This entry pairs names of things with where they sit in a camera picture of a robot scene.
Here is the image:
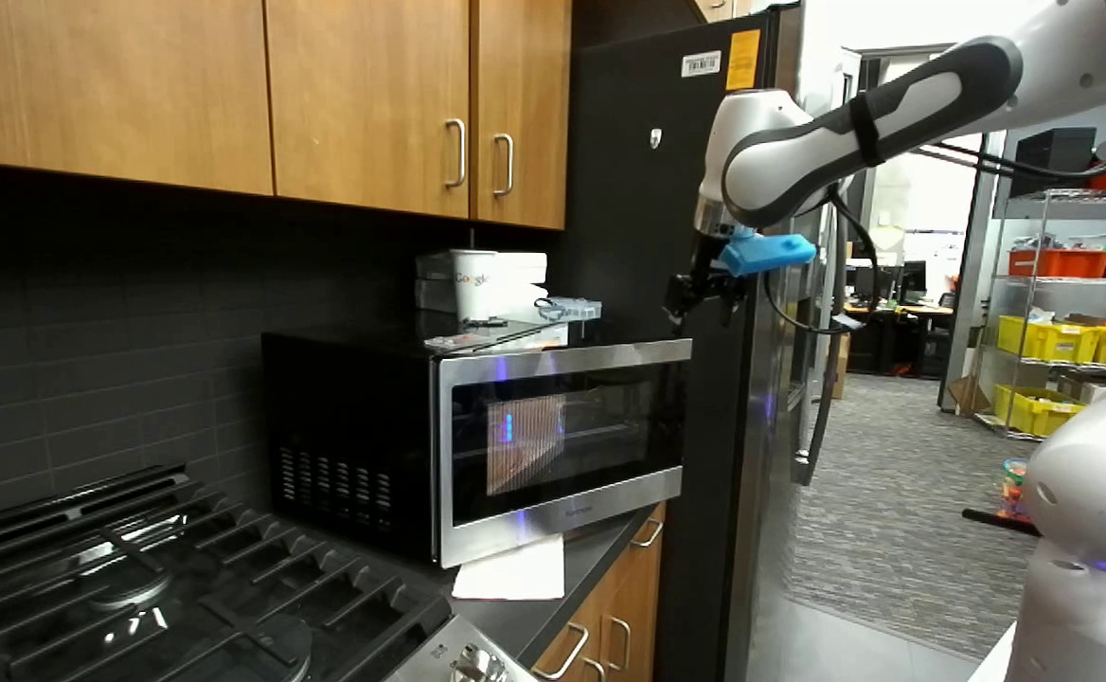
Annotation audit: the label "metal storage shelf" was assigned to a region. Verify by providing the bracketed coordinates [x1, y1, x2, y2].
[972, 128, 1106, 439]

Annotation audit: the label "wooden upper cabinets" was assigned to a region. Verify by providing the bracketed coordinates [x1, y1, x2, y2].
[0, 0, 571, 230]

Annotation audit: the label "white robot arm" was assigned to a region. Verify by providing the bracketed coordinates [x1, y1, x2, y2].
[665, 0, 1106, 682]

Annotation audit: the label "wooden cabinets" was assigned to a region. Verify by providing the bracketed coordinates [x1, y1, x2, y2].
[535, 507, 665, 682]
[0, 0, 571, 230]

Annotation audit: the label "stainless steel refrigerator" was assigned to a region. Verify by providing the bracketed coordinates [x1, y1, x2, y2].
[553, 0, 804, 682]

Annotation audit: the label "white paper on counter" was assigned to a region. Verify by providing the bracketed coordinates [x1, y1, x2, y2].
[449, 534, 563, 602]

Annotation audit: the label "black stainless microwave oven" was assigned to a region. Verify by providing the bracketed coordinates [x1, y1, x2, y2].
[260, 333, 692, 570]

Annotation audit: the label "black gas stove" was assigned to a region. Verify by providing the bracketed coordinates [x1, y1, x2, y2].
[0, 472, 539, 682]

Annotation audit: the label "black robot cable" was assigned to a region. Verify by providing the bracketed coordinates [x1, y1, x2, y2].
[753, 127, 1106, 338]

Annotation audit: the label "wooden lower cabinets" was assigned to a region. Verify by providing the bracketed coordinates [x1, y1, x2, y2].
[535, 507, 665, 682]

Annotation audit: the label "yellow storage bins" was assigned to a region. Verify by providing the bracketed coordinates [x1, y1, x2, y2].
[991, 314, 1106, 439]

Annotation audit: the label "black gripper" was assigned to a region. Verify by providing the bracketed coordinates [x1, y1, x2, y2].
[663, 246, 742, 321]

